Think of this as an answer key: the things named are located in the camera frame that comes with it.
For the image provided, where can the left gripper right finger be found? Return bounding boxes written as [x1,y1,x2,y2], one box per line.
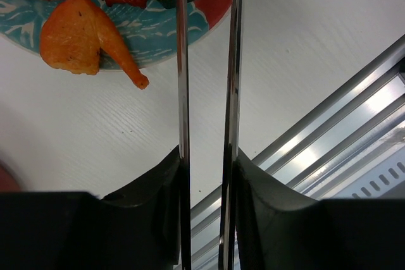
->
[235,152,404,269]

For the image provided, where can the steel serving tongs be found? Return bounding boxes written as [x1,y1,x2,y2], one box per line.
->
[176,0,244,269]

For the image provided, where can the aluminium rail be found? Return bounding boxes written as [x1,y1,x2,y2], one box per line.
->
[192,38,404,269]

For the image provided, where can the slotted cable duct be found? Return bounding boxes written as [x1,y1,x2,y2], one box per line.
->
[335,148,404,199]

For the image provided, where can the red and teal plate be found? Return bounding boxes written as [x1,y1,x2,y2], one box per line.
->
[1,0,232,68]

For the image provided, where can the salmon piece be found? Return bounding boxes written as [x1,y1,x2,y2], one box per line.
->
[40,0,149,89]

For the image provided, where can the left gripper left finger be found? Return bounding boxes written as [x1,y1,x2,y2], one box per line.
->
[1,149,180,269]

